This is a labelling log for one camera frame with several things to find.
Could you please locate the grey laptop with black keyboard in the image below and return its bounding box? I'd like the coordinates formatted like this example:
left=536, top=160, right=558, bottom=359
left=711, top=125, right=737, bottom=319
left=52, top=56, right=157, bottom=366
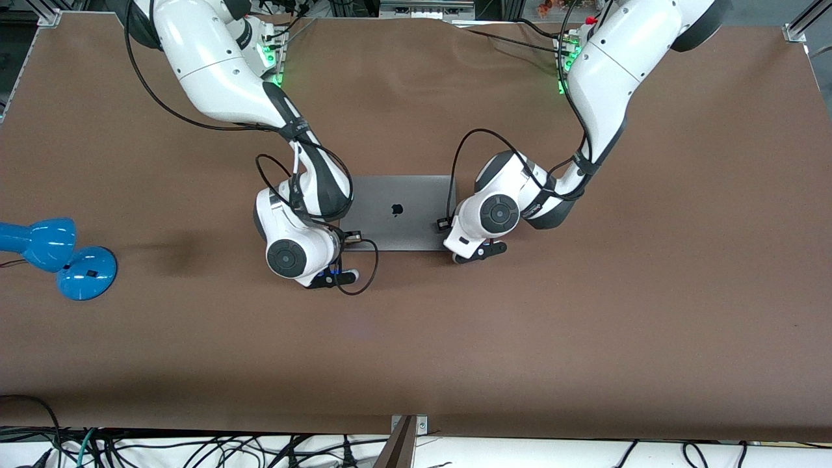
left=339, top=174, right=456, bottom=253

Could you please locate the grey electronics box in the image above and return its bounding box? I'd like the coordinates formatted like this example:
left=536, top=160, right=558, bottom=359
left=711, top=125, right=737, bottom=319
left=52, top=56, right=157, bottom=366
left=379, top=0, right=476, bottom=20

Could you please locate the blue desk lamp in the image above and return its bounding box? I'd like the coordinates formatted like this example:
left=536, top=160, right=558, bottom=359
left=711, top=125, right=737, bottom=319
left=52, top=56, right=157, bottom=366
left=0, top=218, right=119, bottom=302

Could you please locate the long black base cable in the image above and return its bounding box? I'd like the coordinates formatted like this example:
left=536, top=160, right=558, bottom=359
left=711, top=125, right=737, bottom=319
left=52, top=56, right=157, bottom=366
left=463, top=27, right=564, bottom=55

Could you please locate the silver table edge bracket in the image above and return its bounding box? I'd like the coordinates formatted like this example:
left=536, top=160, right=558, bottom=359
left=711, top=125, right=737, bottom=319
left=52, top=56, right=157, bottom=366
left=390, top=415, right=429, bottom=435

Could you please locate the dark metal post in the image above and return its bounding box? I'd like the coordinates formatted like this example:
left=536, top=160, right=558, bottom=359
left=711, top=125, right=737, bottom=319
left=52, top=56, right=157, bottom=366
left=372, top=416, right=417, bottom=468

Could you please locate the teal floor cable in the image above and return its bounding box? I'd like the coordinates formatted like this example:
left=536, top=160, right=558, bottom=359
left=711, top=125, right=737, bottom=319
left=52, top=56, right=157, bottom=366
left=75, top=428, right=99, bottom=468

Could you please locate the black looped floor cable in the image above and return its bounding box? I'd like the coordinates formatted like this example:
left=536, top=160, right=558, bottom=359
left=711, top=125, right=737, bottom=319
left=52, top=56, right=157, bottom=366
left=0, top=394, right=63, bottom=468

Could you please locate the aluminium frame profile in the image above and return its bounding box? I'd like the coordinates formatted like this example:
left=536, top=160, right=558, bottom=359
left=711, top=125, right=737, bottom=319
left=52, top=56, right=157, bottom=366
left=0, top=0, right=63, bottom=124
left=782, top=0, right=832, bottom=44

